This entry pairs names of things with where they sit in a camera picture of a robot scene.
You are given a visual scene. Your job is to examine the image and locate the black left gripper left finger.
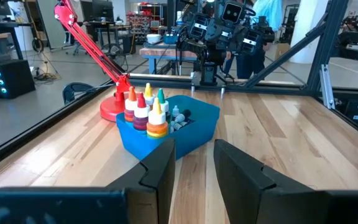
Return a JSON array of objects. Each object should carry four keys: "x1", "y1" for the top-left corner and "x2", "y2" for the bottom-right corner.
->
[{"x1": 0, "y1": 138, "x2": 177, "y2": 224}]

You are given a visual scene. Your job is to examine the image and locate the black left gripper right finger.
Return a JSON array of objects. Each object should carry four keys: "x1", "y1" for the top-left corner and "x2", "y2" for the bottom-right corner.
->
[{"x1": 213, "y1": 139, "x2": 358, "y2": 224}]

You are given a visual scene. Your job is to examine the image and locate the small black coloring bottle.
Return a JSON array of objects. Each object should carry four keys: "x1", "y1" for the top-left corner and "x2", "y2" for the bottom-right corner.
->
[{"x1": 174, "y1": 109, "x2": 193, "y2": 124}]

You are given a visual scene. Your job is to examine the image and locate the large green coloring bottle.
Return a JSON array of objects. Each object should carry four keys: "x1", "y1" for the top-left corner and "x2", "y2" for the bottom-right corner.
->
[{"x1": 157, "y1": 88, "x2": 170, "y2": 118}]

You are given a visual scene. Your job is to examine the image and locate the large yellow-tipped coloring bottle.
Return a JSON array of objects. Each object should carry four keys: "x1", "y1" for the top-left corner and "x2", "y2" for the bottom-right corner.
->
[
  {"x1": 144, "y1": 82, "x2": 156, "y2": 108},
  {"x1": 145, "y1": 97, "x2": 170, "y2": 140}
]

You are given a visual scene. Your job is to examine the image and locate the large red-tipped coloring bottle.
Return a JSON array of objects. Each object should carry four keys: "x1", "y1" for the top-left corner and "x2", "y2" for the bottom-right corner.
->
[{"x1": 132, "y1": 92, "x2": 151, "y2": 131}]

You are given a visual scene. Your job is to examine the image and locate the large orange-tipped coloring bottle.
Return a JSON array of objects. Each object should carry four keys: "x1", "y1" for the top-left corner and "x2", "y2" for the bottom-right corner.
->
[{"x1": 124, "y1": 86, "x2": 139, "y2": 123}]

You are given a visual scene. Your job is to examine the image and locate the person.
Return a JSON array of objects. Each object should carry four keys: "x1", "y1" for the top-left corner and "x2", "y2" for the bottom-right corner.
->
[{"x1": 224, "y1": 0, "x2": 284, "y2": 80}]

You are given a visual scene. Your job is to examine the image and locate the small blue box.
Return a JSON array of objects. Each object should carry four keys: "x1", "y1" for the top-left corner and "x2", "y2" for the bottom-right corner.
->
[{"x1": 162, "y1": 33, "x2": 179, "y2": 45}]

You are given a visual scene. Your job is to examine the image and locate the wooden workbench blue legs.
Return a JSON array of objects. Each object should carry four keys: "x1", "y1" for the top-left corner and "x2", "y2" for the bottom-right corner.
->
[{"x1": 139, "y1": 42, "x2": 198, "y2": 76}]

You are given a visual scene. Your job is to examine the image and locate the white bowl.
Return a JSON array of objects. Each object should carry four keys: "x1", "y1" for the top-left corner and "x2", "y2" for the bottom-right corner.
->
[{"x1": 145, "y1": 33, "x2": 163, "y2": 45}]

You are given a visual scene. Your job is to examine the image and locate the shelf with red bins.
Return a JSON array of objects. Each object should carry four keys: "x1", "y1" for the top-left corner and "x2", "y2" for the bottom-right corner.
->
[{"x1": 126, "y1": 2, "x2": 165, "y2": 43}]

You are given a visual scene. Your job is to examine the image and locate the blue plastic bin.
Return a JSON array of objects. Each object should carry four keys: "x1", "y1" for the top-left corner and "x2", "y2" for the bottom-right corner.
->
[{"x1": 115, "y1": 94, "x2": 221, "y2": 161}]

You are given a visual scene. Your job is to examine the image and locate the black chair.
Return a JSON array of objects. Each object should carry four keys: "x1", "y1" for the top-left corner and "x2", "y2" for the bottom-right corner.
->
[{"x1": 62, "y1": 82, "x2": 95, "y2": 106}]

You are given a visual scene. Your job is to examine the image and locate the black computer monitor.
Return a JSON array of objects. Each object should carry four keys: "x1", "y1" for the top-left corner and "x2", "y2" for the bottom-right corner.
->
[{"x1": 79, "y1": 0, "x2": 115, "y2": 23}]

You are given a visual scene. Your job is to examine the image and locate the red articulated desk lamp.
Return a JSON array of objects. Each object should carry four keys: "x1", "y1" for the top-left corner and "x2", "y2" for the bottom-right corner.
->
[{"x1": 53, "y1": 0, "x2": 134, "y2": 123}]

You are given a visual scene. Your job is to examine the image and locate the black computer tower teal lights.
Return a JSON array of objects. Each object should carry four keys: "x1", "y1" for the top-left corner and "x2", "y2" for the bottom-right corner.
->
[{"x1": 0, "y1": 58, "x2": 37, "y2": 100}]

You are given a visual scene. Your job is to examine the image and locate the black office desk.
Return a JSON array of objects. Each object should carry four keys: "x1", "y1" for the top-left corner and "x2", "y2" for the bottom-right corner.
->
[{"x1": 0, "y1": 21, "x2": 33, "y2": 60}]

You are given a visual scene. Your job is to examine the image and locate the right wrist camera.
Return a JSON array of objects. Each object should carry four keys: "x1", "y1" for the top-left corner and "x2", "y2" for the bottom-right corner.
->
[{"x1": 221, "y1": 1, "x2": 245, "y2": 25}]

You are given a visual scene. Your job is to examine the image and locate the silver frame corner bracket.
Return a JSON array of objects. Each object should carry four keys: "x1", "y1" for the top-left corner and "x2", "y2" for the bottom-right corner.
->
[{"x1": 319, "y1": 63, "x2": 336, "y2": 110}]

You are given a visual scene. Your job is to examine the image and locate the yellow cable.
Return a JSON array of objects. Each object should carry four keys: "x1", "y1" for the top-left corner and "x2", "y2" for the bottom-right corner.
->
[{"x1": 34, "y1": 58, "x2": 60, "y2": 82}]

